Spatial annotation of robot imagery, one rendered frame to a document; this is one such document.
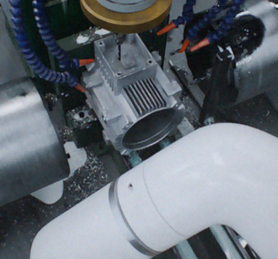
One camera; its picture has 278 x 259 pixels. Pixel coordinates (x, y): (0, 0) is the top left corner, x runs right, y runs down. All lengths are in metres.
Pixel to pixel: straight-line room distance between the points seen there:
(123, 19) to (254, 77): 0.40
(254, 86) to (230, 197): 0.74
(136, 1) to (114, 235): 0.51
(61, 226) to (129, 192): 0.09
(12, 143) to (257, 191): 0.62
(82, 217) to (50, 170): 0.51
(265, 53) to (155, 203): 0.75
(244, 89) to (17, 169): 0.55
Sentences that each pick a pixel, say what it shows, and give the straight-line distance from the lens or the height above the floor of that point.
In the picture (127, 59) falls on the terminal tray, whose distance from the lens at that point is 1.08.
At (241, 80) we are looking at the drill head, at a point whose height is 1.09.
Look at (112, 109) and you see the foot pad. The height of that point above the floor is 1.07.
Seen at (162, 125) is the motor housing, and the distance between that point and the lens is 1.19.
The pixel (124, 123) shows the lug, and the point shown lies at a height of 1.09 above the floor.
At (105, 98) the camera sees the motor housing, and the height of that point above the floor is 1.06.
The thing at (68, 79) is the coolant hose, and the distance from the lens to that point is 0.98.
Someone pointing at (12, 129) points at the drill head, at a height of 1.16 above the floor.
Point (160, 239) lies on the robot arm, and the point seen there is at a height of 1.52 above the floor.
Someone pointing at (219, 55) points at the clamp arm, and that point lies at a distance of 0.96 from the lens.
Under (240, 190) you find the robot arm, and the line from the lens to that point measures 0.44.
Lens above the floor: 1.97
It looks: 58 degrees down
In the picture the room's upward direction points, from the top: 3 degrees clockwise
